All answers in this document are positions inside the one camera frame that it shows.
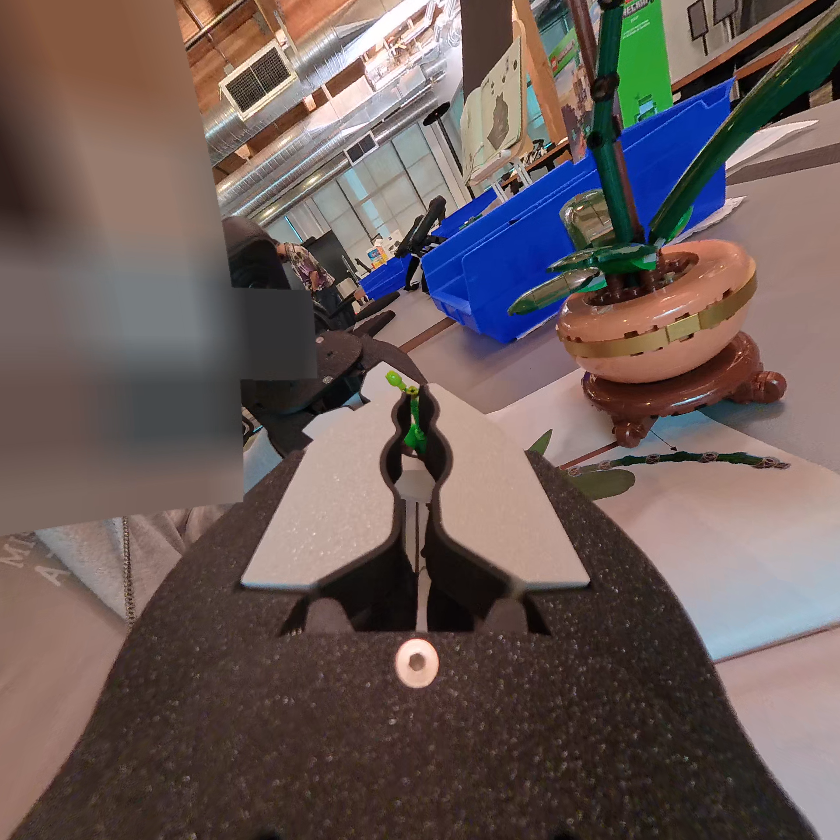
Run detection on black round stand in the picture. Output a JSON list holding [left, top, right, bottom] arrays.
[[423, 100, 468, 198]]

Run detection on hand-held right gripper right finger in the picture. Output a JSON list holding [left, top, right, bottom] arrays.
[[420, 384, 592, 630]]

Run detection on black office chair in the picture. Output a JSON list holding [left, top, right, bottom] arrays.
[[222, 217, 401, 342]]

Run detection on dark hanging panel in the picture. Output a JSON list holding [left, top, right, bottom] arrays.
[[461, 0, 521, 99]]

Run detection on white instruction booklet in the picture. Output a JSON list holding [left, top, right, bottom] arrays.
[[487, 367, 840, 664]]

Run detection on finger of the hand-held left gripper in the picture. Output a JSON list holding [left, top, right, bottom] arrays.
[[301, 406, 370, 454], [360, 375, 427, 410]]

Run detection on large blue storage bin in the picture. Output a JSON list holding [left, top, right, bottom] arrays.
[[420, 77, 735, 345]]

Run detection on small blue storage bin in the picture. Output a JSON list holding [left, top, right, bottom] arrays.
[[430, 189, 501, 240], [359, 255, 421, 301]]

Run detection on green toy bud stem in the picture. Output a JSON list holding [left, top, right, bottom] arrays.
[[386, 369, 429, 458]]

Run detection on green display poster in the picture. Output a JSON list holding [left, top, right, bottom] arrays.
[[553, 0, 676, 161]]

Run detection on white paper towel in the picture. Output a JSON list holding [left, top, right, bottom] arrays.
[[646, 193, 749, 240]]

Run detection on brick-built orchid plant pot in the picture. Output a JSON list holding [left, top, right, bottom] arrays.
[[507, 0, 840, 450]]

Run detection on white ceiling vent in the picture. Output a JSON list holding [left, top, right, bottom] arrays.
[[218, 41, 298, 121]]

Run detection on silver air duct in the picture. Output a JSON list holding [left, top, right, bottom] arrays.
[[205, 0, 421, 158], [217, 85, 460, 219]]

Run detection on beige printed sign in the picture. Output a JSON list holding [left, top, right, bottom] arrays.
[[458, 38, 527, 186]]

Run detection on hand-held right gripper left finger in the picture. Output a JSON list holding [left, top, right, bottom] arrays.
[[241, 392, 418, 626]]

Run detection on person's grey hoodie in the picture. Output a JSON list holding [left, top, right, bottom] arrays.
[[0, 505, 245, 840]]

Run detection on white paper sheet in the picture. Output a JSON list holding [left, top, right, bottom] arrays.
[[722, 120, 836, 173]]

